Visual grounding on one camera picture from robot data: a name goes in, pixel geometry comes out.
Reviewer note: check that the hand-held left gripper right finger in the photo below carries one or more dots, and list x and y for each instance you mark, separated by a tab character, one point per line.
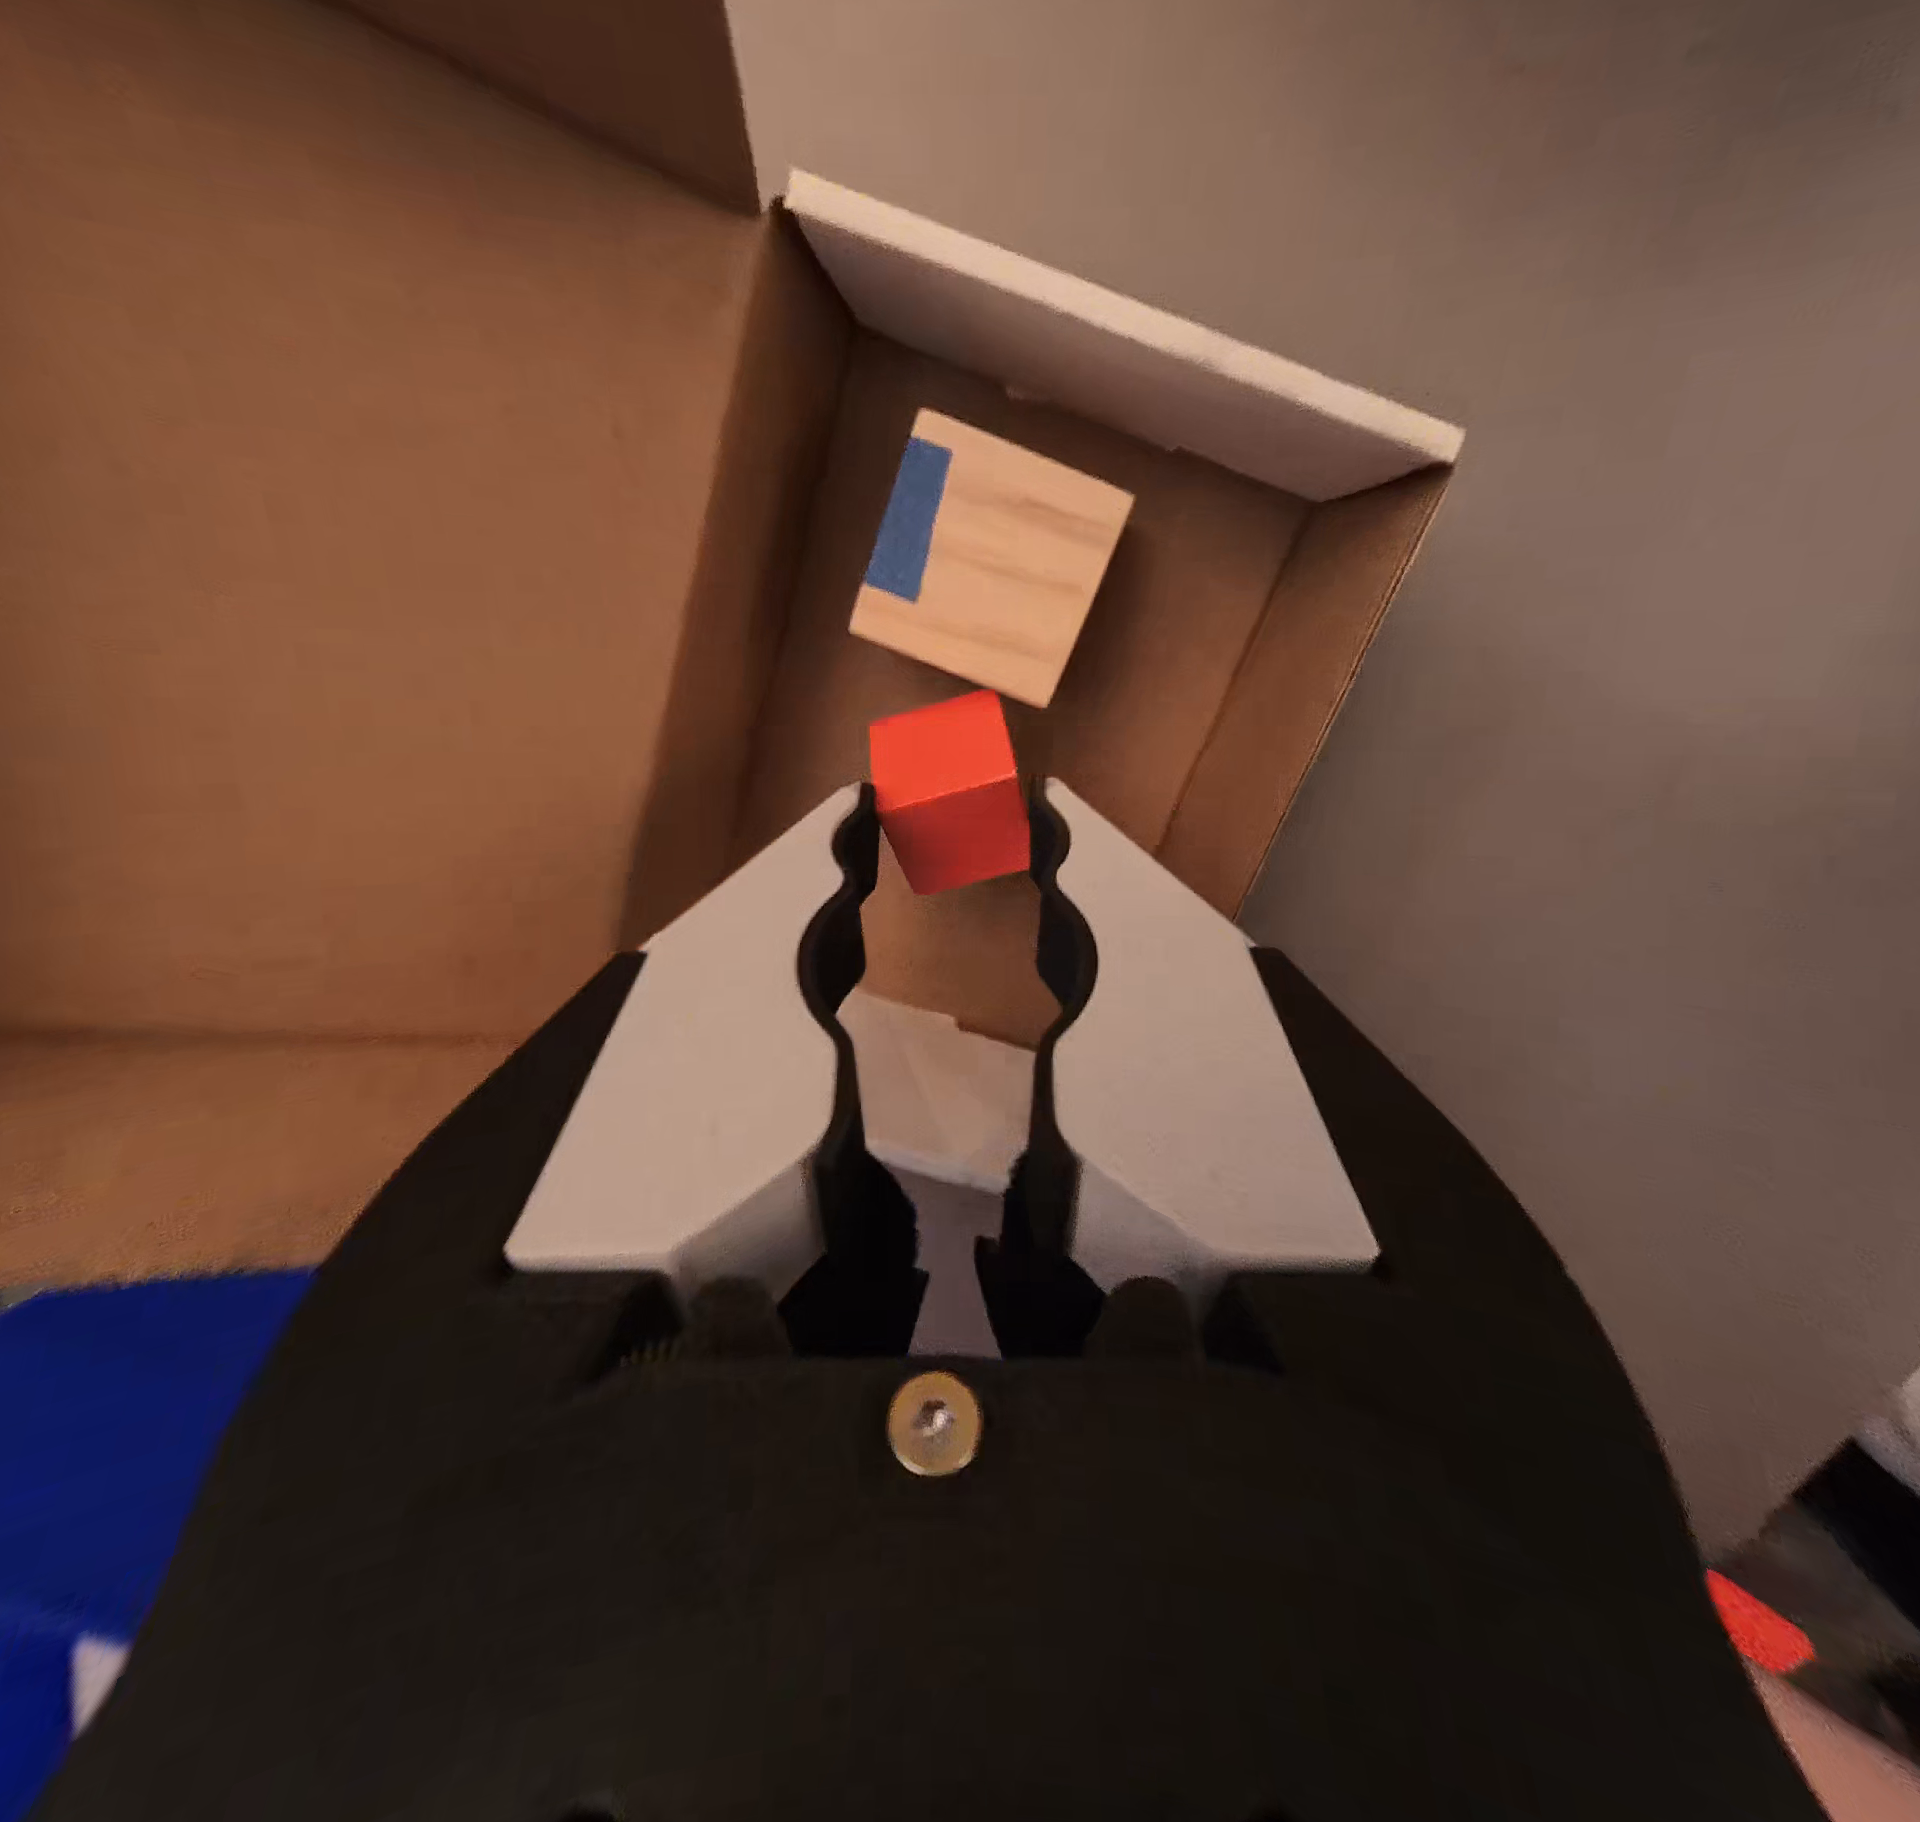
1186	1087

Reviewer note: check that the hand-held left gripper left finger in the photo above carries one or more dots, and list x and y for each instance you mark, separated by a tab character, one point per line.
706	1087

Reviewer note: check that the light wooden cube blue patch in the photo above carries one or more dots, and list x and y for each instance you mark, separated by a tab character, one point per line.
1006	563

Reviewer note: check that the white cardboard box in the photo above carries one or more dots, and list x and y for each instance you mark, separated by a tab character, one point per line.
375	578

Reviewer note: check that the blue plastic bin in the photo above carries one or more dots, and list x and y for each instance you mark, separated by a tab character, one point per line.
106	1477

